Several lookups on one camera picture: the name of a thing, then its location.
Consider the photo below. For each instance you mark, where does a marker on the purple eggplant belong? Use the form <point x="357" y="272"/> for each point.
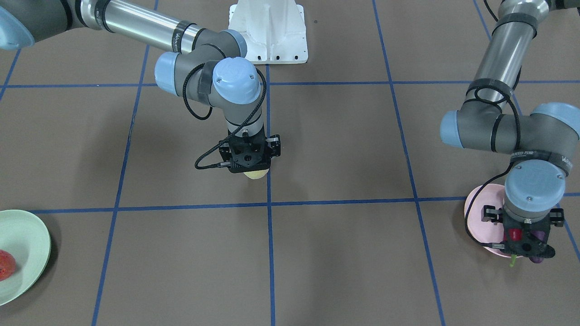
<point x="540" y="235"/>

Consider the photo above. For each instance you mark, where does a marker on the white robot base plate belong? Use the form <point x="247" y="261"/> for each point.
<point x="274" y="30"/>

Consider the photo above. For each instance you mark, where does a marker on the green plate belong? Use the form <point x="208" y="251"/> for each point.
<point x="26" y="237"/>

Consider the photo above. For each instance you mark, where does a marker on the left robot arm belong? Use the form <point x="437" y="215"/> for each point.
<point x="540" y="145"/>

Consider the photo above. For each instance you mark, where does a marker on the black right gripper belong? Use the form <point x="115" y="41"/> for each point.
<point x="273" y="146"/>

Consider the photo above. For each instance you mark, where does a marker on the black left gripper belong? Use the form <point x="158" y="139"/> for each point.
<point x="488" y="214"/>

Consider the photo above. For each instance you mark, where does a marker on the green pink peach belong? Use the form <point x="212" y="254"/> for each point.
<point x="258" y="174"/>

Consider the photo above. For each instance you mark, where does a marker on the red chili pepper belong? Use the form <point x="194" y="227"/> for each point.
<point x="515" y="235"/>

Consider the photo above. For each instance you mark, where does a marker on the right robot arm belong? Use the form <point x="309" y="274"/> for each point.
<point x="207" y="69"/>

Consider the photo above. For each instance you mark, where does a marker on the red pomegranate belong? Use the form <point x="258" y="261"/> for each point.
<point x="7" y="265"/>

